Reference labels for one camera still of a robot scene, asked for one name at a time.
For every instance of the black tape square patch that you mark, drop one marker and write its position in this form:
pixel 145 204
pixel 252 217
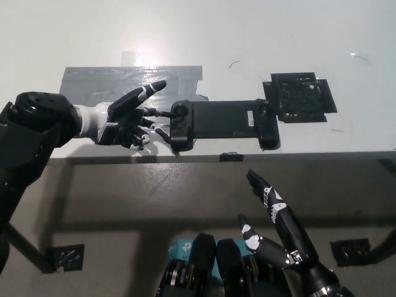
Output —
pixel 298 97

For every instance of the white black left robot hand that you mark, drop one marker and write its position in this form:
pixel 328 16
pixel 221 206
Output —
pixel 120 120

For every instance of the grey duct tape patch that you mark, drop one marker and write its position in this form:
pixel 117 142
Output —
pixel 102 82

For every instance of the black mobile game controller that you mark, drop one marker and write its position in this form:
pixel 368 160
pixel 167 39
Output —
pixel 222 119

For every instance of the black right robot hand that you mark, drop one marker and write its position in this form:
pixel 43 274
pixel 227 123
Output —
pixel 294 235

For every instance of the black teal robot torso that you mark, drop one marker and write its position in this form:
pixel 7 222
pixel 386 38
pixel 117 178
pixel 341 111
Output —
pixel 202 266

